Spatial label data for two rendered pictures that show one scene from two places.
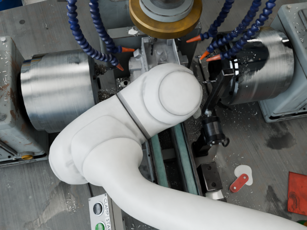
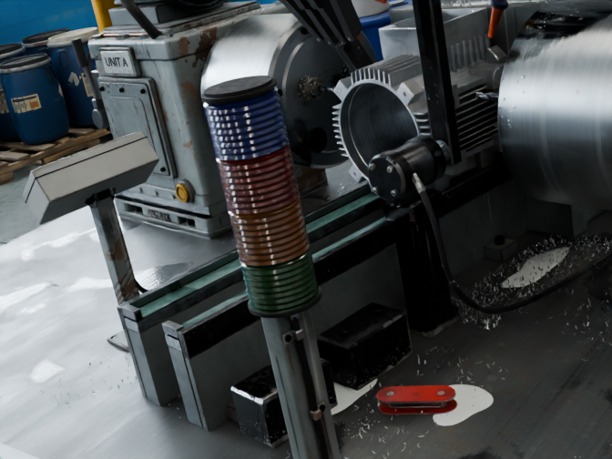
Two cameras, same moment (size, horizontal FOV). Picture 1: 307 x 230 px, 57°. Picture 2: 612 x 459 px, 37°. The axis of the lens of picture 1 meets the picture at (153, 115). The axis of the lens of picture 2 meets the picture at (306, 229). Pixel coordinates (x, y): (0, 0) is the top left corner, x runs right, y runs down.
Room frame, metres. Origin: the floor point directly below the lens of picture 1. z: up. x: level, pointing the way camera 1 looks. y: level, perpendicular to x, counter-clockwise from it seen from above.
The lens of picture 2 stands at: (-0.15, -1.12, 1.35)
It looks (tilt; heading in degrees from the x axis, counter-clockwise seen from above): 20 degrees down; 70
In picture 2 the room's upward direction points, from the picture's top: 12 degrees counter-clockwise
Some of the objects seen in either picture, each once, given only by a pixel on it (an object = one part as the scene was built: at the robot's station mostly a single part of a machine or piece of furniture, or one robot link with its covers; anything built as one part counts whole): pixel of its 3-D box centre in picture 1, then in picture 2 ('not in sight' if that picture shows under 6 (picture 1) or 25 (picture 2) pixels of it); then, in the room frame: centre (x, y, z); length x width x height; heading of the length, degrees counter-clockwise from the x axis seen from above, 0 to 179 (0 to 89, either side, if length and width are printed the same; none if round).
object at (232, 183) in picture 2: not in sight; (258, 176); (0.06, -0.46, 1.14); 0.06 x 0.06 x 0.04
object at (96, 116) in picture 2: not in sight; (107, 84); (0.17, 0.66, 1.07); 0.08 x 0.07 x 0.20; 18
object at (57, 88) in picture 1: (51, 93); (272, 88); (0.38, 0.33, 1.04); 0.37 x 0.25 x 0.25; 108
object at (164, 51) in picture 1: (160, 58); (435, 43); (0.52, 0.00, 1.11); 0.12 x 0.11 x 0.07; 17
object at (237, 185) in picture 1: (239, 183); (416, 400); (0.22, -0.35, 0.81); 0.09 x 0.03 x 0.02; 140
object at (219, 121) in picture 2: not in sight; (246, 122); (0.06, -0.46, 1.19); 0.06 x 0.06 x 0.04
